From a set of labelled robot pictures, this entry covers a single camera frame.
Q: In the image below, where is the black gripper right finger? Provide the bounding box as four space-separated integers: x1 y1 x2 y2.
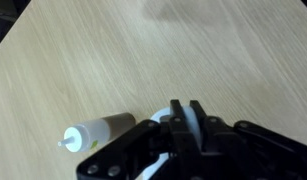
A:
189 99 307 180

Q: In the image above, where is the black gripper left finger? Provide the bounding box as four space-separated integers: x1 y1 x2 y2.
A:
76 99 198 180

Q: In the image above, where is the white cup with handle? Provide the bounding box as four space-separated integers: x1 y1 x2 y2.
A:
141 105 203 180

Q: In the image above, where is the half-full squeeze bottle brown sauce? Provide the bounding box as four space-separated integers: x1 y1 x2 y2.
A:
57 112 137 154

